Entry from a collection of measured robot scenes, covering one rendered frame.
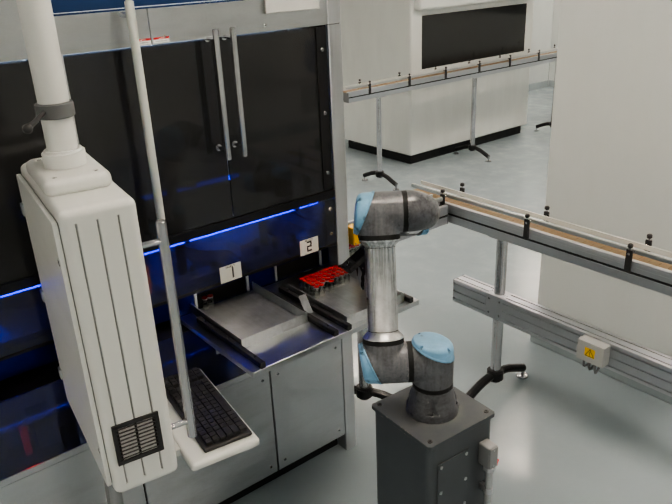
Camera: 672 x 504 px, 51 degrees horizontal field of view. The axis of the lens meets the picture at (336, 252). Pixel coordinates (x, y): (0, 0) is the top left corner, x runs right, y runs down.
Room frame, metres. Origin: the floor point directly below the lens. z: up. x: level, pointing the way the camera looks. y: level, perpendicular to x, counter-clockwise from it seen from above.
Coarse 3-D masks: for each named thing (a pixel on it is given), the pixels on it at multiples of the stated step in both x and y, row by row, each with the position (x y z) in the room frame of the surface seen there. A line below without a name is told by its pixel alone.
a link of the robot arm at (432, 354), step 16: (416, 336) 1.71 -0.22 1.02; (432, 336) 1.72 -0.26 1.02; (416, 352) 1.67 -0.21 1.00; (432, 352) 1.64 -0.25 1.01; (448, 352) 1.66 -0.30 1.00; (416, 368) 1.64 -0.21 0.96; (432, 368) 1.64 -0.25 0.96; (448, 368) 1.65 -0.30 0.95; (416, 384) 1.67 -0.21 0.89; (432, 384) 1.64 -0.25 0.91; (448, 384) 1.65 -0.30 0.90
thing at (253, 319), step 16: (256, 288) 2.33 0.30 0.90; (192, 304) 2.19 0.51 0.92; (224, 304) 2.25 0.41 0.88; (240, 304) 2.24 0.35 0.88; (256, 304) 2.23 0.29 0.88; (272, 304) 2.23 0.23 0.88; (288, 304) 2.17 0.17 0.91; (208, 320) 2.10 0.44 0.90; (224, 320) 2.12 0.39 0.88; (240, 320) 2.12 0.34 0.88; (256, 320) 2.11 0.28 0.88; (272, 320) 2.11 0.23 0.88; (288, 320) 2.04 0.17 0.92; (304, 320) 2.08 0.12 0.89; (240, 336) 2.01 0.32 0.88; (256, 336) 1.96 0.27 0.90; (272, 336) 2.00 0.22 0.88
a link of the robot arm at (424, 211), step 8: (408, 192) 1.81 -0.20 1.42; (416, 192) 1.82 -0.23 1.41; (408, 200) 1.79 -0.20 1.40; (416, 200) 1.79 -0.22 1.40; (424, 200) 1.80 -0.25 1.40; (432, 200) 1.83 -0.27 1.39; (416, 208) 1.77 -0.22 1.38; (424, 208) 1.78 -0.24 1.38; (432, 208) 1.80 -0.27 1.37; (416, 216) 1.77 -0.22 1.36; (424, 216) 1.78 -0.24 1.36; (432, 216) 1.80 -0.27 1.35; (416, 224) 1.77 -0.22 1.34; (424, 224) 1.79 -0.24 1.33; (432, 224) 1.82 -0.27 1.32; (408, 232) 2.10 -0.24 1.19; (416, 232) 2.07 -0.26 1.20; (424, 232) 2.14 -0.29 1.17
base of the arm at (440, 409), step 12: (408, 396) 1.73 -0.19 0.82; (420, 396) 1.66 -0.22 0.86; (432, 396) 1.64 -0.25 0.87; (444, 396) 1.65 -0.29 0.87; (456, 396) 1.70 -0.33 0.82; (408, 408) 1.68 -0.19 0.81; (420, 408) 1.64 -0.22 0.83; (432, 408) 1.64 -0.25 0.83; (444, 408) 1.64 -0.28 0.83; (456, 408) 1.66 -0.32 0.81; (420, 420) 1.64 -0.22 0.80; (432, 420) 1.62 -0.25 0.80; (444, 420) 1.63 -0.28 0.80
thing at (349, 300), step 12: (336, 288) 2.34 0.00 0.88; (348, 288) 2.33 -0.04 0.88; (360, 288) 2.33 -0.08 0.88; (312, 300) 2.20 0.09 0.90; (324, 300) 2.24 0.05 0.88; (336, 300) 2.24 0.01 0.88; (348, 300) 2.23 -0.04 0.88; (360, 300) 2.23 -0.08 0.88; (336, 312) 2.09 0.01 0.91; (348, 312) 2.14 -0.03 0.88; (360, 312) 2.08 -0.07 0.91
